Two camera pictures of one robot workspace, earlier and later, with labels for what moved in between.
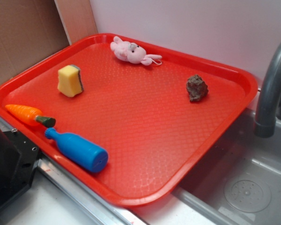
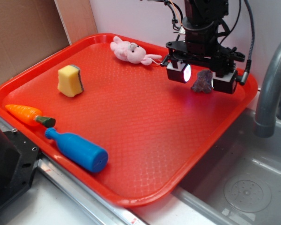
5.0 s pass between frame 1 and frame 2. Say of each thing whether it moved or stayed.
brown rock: moved
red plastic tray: stayed
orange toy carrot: stayed
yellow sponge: stayed
